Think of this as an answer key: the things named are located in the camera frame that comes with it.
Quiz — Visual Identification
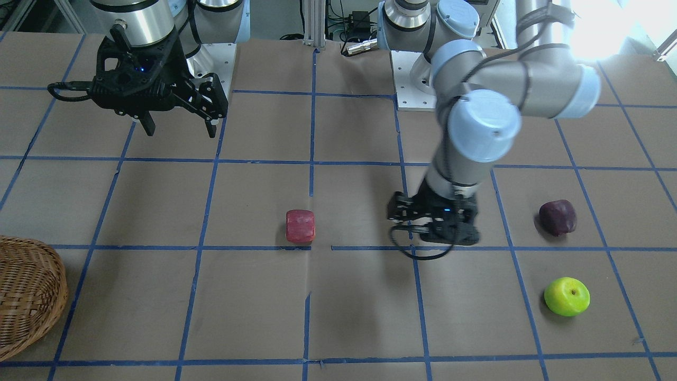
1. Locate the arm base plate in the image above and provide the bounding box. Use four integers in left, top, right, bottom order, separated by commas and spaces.
391, 51, 437, 112
186, 43, 239, 99

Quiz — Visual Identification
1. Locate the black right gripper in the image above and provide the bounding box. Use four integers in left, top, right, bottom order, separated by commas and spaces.
87, 24, 229, 139

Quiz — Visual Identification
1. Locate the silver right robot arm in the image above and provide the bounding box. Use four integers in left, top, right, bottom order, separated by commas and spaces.
86, 1, 251, 138

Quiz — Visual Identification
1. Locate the silver metal connector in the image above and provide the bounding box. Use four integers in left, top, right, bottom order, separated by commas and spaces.
341, 38, 379, 57

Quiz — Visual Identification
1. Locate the aluminium frame post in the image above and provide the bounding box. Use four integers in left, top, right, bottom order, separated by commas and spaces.
300, 0, 326, 51

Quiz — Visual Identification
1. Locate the dark purple apple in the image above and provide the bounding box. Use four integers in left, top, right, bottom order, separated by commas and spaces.
538, 199, 578, 237

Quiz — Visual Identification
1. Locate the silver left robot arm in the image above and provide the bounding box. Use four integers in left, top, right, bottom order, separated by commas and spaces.
377, 1, 601, 246

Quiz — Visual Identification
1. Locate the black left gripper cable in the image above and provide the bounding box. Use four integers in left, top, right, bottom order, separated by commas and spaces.
390, 11, 572, 261

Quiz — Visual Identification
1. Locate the black power adapter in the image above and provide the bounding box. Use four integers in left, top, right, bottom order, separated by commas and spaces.
348, 11, 371, 34

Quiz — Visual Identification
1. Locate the red apple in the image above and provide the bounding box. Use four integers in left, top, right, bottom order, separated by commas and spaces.
285, 209, 315, 244

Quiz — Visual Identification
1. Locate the wicker basket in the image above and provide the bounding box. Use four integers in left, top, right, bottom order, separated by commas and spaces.
1, 235, 69, 361

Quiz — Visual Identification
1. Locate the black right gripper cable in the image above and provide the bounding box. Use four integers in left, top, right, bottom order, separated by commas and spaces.
47, 80, 93, 102

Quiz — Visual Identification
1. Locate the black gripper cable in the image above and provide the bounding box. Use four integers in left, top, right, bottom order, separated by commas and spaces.
47, 80, 93, 102
390, 11, 572, 261

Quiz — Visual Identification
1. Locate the green apple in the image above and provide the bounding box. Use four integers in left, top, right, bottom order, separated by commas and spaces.
543, 277, 591, 318

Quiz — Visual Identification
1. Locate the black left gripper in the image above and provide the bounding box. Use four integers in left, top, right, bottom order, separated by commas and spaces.
387, 181, 480, 246

